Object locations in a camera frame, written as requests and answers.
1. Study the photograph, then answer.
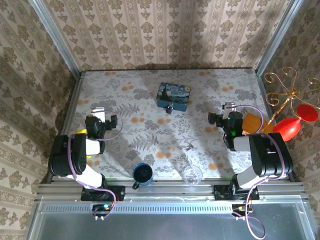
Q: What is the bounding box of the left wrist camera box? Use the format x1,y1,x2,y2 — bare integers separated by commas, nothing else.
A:
91,107,106,120

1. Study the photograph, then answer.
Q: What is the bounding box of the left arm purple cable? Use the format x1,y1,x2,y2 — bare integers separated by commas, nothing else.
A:
67,110,124,222

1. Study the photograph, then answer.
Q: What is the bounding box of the aluminium frame post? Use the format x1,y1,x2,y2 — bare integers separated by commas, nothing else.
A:
28,0,82,76
254,0,305,76

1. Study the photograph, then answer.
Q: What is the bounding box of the red plastic goblet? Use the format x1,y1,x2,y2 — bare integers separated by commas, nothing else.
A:
272,103,320,142

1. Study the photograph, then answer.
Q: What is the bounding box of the slotted grey cable duct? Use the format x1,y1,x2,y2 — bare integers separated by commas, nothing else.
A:
41,202,251,214

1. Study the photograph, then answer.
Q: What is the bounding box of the black connector board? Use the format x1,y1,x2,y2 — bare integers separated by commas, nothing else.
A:
231,203,254,221
91,203,114,221

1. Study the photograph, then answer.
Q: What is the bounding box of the grey metal tray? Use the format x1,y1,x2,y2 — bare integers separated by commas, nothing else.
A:
27,197,317,240

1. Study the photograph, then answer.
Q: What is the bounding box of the starry night tin box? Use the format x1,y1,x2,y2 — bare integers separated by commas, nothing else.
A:
156,81,192,113

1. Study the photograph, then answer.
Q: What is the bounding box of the blue enamel mug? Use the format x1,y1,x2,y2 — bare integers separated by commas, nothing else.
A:
131,162,155,190

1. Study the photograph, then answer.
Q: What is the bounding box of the gold wire stand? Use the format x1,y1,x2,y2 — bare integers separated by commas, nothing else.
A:
264,66,320,135

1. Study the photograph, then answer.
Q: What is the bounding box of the floral table mat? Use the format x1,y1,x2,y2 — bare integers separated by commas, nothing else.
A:
58,69,286,180

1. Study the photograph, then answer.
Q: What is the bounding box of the aluminium frame cross rail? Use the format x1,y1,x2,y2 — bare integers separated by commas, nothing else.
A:
36,178,307,201

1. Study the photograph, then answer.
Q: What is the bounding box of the clear glass cup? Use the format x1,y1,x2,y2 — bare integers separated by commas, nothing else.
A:
183,164,203,186

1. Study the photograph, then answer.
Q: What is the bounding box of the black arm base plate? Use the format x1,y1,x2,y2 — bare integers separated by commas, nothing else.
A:
213,184,260,201
80,185,126,202

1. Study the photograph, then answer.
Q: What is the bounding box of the orange wooden block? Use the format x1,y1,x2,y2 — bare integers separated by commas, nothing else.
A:
241,112,275,135

